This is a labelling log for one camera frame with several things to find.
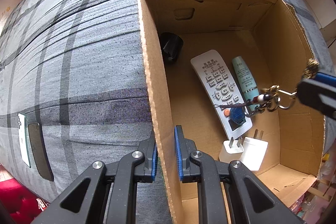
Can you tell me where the small white charger plug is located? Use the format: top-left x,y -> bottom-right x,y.
219,137 -> 244,163

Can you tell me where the gold keychain with carabiner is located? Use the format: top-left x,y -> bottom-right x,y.
214,59 -> 319,125

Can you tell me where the large white charger plug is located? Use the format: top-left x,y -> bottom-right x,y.
240,129 -> 268,172

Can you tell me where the teal cosmetic tube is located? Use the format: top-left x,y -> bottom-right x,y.
232,56 -> 259,102

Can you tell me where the black cylindrical speaker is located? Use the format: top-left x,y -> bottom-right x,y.
159,32 -> 183,65

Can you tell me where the black smartphone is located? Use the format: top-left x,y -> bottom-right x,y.
28,122 -> 54,181

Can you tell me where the red tufted cushion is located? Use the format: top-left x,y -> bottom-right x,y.
1,165 -> 49,223

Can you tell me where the white remote control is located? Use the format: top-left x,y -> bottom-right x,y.
190,50 -> 252,140

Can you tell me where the white smartphone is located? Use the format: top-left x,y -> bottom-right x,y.
18,113 -> 31,168

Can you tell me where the grey plaid bed sheet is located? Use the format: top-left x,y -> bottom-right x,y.
1,0 -> 334,223

